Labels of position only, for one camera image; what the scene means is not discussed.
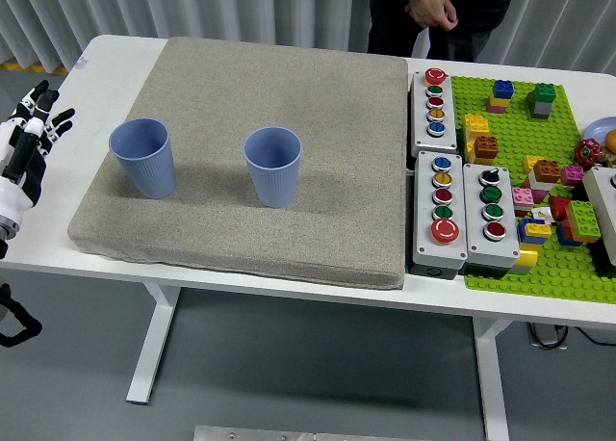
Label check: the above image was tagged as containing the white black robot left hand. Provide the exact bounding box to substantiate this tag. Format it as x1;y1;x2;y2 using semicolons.
0;80;77;223

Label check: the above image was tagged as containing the grey-brown fabric mat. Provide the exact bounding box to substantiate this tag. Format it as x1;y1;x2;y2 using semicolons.
66;37;409;291

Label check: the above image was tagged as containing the black floor cable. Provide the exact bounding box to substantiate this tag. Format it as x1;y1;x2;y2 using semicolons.
575;324;616;347

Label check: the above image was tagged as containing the person's hand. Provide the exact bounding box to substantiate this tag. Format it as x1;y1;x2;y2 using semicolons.
403;0;459;32

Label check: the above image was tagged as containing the white table leg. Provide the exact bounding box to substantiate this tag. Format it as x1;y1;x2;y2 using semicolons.
125;284;183;406
471;315;511;441

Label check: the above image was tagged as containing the blue plate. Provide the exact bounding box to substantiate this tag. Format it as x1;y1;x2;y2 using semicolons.
582;117;616;146

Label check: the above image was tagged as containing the white control box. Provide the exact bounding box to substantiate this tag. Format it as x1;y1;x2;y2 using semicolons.
581;166;616;279

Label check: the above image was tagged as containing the large green toy brick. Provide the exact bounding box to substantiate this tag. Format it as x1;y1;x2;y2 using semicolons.
564;199;603;244

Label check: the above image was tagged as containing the person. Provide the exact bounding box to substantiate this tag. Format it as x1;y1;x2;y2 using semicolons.
368;0;521;62

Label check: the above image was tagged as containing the five-button box, large red mushroom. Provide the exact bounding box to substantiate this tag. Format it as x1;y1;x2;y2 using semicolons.
412;150;470;281

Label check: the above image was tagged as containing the magenta toy brick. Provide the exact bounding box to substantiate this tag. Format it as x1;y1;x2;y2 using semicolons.
560;164;585;188

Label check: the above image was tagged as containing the grey toy brick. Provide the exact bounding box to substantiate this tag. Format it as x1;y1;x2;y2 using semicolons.
527;99;553;121

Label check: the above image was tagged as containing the grey floor power strip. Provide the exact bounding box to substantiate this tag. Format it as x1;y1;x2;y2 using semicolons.
526;321;569;350

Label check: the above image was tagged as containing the white pleated curtain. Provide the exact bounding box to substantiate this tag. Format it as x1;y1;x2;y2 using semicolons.
0;0;616;74

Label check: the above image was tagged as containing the blue ribbed plastic cup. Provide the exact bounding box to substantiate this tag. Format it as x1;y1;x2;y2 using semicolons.
108;117;177;200
243;125;303;209

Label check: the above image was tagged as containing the yellow cylinder toy brick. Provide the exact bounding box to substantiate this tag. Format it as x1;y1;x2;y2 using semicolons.
507;245;539;274

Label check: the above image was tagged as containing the white toy brick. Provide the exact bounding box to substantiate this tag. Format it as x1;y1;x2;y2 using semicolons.
526;170;554;192

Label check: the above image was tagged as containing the brown toy brick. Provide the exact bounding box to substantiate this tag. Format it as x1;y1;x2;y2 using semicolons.
532;159;562;185
473;135;501;166

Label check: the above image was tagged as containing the four-button box with selector switch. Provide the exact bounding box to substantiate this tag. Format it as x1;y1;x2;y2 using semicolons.
462;163;522;276

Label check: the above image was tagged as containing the five-button box, small red mushroom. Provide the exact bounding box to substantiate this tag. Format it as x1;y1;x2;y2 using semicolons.
408;67;459;159

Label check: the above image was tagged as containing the green studded baseplate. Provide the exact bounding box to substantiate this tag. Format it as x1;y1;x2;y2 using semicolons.
449;75;616;305

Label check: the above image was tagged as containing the red toy brick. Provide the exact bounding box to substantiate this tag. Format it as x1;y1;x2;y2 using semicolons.
548;195;574;222

